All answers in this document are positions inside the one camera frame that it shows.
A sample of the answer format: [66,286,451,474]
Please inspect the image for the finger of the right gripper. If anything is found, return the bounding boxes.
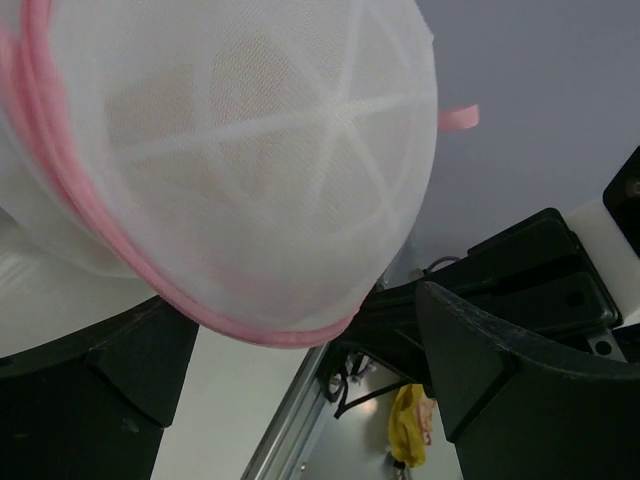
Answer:
[329,284,435,398]

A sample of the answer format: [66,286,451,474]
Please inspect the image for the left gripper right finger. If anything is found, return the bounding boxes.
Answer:
[416,282,639,479]

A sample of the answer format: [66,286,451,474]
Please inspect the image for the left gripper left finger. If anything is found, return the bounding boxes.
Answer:
[1,297,199,479]

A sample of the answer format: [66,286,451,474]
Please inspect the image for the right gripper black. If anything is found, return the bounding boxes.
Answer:
[426,208,622,350]

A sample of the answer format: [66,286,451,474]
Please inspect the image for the pink zipper pull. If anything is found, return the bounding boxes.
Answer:
[438,104,480,133]

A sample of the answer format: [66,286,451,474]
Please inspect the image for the white mesh laundry bag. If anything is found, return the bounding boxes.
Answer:
[1,1,438,348]

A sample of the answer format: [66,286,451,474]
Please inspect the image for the yellow tag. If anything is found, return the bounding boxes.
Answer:
[387,384,437,468]

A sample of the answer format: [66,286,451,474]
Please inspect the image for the aluminium rail frame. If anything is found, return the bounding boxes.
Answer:
[239,239,421,480]

